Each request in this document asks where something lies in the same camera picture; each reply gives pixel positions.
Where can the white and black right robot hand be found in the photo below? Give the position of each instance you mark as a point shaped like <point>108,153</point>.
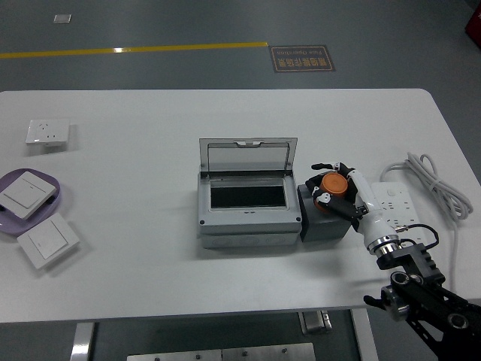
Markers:
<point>370,210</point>

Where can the orange cylinder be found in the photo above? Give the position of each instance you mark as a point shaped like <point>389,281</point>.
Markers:
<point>334,185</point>

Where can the grey junction box clear lid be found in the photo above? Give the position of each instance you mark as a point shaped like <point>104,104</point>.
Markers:
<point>248,225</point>

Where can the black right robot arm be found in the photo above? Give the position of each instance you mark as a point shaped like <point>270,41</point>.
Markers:
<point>409,257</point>

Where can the grey cube with round hole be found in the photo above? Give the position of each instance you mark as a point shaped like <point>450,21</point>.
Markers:
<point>327,227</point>

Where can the white table leg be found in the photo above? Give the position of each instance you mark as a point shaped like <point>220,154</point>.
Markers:
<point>82,342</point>
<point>364,334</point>

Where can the red object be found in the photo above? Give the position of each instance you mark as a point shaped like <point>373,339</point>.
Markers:
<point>474,24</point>

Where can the small silver floor plate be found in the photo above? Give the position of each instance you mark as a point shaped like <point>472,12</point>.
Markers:
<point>62,18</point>

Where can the purple tray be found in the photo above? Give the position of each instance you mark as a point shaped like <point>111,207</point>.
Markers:
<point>7,225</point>

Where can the grey metal bracket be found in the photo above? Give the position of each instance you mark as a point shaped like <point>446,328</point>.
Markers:
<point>315,322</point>

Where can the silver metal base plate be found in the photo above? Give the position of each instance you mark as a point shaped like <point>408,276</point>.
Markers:
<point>221,354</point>

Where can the white wall switch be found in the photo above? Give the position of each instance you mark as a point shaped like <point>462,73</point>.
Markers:
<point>24,193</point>
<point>47,240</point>

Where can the white wall socket plate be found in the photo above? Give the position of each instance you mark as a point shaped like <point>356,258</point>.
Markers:
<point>47,131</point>

